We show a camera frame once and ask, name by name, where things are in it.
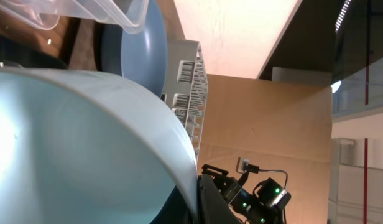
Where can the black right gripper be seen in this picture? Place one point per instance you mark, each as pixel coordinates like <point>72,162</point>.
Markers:
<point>265,204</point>

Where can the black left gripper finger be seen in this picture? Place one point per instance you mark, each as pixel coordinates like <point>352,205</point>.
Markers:
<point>212,208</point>

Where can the light blue bowl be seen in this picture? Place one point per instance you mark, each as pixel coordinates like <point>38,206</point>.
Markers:
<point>89,147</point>

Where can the grey dishwasher rack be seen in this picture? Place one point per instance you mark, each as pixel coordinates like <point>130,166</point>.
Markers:
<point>186,87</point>

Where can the clear plastic waste bin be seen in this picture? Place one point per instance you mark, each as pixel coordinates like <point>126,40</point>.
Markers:
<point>44,14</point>

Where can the dark blue plate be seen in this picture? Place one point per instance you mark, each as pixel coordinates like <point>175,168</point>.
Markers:
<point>141,57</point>

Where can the brown serving tray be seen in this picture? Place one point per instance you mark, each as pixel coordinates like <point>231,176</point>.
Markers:
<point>83,53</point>

